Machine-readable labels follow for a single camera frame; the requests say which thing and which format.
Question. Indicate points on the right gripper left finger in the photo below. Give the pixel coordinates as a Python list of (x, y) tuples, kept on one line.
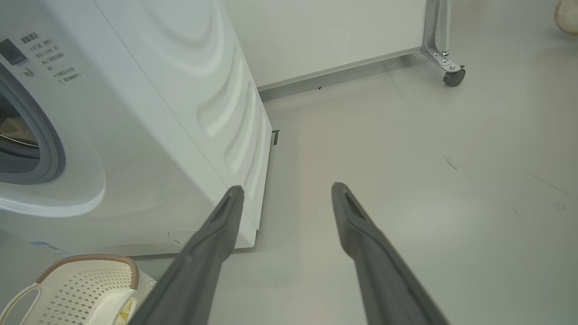
[(194, 271)]

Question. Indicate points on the white front-load washing machine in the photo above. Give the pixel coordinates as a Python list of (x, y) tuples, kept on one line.
[(158, 135)]

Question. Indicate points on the cream perforated laundry basket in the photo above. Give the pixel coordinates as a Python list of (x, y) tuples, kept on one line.
[(81, 289)]

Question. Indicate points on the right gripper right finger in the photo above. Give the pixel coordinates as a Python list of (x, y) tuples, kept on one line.
[(379, 280)]

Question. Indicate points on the beige round object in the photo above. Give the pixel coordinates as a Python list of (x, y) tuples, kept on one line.
[(568, 16)]

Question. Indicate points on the metal partition leg with caster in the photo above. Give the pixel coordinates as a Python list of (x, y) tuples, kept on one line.
[(433, 49)]

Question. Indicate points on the white partition panel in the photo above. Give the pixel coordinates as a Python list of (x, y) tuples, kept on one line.
[(325, 31)]

